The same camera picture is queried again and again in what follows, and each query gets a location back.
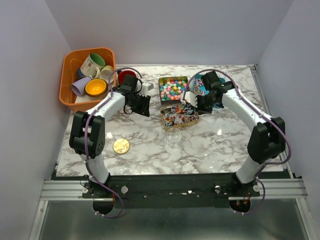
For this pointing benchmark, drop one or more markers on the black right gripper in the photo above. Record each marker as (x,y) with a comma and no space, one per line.
(201,110)

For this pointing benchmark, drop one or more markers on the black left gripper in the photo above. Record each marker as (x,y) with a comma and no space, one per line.
(144,109)

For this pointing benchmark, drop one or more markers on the gold tin of lollipops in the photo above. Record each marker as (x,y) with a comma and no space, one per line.
(171,120)

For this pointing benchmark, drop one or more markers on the dark tin of star candies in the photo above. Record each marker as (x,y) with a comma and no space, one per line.
(171,88)

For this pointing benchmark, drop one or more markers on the silver metal scoop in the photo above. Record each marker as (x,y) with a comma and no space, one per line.
(181,109)

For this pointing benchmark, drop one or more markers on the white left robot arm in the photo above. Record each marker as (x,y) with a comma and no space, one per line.
(88,135)

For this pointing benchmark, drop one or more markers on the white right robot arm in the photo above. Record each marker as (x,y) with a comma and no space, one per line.
(268,135)

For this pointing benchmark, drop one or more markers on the teal tin swirl lollipops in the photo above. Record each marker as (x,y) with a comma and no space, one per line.
(199,89)

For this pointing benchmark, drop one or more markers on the clear glass jar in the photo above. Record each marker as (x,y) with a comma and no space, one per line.
(173,137)

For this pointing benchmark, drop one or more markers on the gold round jar lid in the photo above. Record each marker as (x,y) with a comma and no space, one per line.
(121,146)

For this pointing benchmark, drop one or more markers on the cream white mug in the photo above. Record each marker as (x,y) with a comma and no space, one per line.
(106,73)

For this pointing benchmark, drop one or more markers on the black mug yellow inside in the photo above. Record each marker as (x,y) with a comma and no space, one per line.
(96,87)

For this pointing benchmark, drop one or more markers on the white mug green inside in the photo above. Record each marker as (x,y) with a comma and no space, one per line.
(92,65)

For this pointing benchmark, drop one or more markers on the lavender cup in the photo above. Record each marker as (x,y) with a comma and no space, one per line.
(78,87)

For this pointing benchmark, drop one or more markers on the blue mug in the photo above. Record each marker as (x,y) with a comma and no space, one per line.
(79,74)

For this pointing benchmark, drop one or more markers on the orange plastic bin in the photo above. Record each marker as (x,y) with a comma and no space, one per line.
(71,63)

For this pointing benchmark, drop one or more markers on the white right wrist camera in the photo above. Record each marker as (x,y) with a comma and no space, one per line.
(188,97)

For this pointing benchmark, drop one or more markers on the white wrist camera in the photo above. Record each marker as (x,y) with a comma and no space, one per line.
(188,97)
(145,88)

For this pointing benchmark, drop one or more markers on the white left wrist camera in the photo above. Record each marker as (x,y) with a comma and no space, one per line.
(145,88)

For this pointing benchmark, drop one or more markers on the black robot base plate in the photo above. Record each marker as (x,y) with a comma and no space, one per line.
(157,192)

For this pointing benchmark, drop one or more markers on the aluminium frame rail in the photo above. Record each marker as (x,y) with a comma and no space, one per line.
(63,214)

